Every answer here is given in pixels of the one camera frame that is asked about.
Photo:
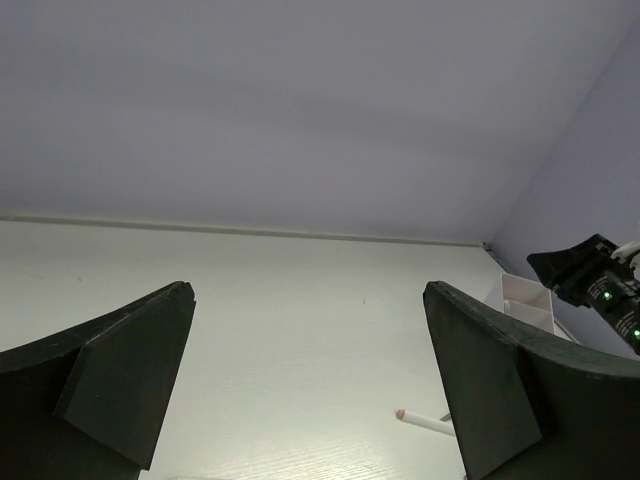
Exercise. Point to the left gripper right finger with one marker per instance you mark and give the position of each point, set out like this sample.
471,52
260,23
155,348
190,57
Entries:
526,404

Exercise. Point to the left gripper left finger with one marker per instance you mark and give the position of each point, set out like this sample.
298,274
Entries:
89,402

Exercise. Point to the pink white marker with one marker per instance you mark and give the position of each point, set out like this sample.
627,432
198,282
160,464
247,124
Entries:
432,424

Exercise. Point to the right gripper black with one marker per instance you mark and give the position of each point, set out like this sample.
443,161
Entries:
596,274

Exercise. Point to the white compartment pen holder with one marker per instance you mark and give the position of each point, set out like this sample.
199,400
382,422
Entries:
527,301

